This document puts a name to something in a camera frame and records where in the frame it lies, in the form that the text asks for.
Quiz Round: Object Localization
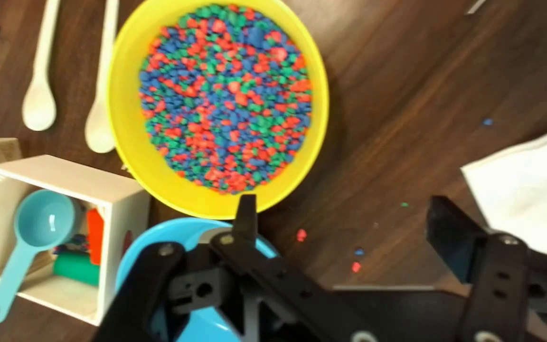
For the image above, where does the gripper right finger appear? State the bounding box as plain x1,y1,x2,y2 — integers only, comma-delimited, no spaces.
425,195,547,342

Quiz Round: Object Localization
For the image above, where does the white wooden box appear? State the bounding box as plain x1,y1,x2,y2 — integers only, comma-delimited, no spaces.
0,154,151,327

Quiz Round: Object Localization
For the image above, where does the white cloth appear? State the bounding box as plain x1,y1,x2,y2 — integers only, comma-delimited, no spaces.
461,115,547,255

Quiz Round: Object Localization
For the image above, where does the cream wooden spoon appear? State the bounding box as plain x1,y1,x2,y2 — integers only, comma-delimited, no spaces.
85,0,120,154
22,0,61,132

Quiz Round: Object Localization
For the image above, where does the heap of coloured cereal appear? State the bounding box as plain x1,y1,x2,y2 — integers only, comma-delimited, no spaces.
139,4,313,194

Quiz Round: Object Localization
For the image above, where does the blue bowl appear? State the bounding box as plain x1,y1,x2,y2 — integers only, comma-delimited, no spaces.
114,218,280,342

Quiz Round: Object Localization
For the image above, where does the orange block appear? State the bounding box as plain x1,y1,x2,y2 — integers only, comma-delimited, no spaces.
86,208,105,266

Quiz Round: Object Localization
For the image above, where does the yellow bowl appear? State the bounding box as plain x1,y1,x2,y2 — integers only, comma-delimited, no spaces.
107,0,330,220

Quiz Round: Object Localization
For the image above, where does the green cylinder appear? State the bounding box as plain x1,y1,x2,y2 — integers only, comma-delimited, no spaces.
53,252,100,286

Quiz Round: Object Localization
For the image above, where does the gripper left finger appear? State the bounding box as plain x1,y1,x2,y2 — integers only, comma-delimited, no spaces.
94,195,378,342

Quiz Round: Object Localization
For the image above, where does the teal measuring scoop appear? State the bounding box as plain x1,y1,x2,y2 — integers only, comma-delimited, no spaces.
0,189,77,324

